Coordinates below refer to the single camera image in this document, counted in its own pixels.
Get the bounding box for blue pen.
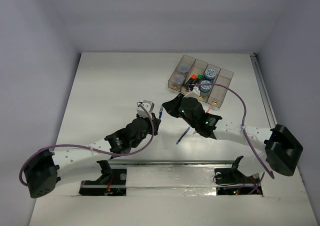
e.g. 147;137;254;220
176;126;191;145
158;106;163;119

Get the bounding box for blue white tub front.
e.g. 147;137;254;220
198;80;212;97

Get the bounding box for purple cap highlighter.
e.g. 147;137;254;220
184;78;196;90

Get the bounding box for clear jar purple clips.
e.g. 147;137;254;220
174;74;186;85

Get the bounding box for orange cap highlighter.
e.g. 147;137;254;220
184;74;197;88

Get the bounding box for clear jar blue clips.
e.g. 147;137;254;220
179;65;191;75

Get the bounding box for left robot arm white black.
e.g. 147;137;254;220
18;113;161;199

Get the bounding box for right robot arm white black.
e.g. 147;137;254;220
163;94;303;182

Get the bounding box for clear four-compartment organizer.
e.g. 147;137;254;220
168;55;234;108

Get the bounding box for white foam board front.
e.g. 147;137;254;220
32;163;318;226

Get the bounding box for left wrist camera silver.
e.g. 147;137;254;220
136;100;155;118

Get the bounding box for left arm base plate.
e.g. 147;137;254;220
79;161;127;197

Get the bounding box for aluminium rail right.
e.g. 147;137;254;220
250;52;290;159

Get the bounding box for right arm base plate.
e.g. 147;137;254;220
212;156;256;186

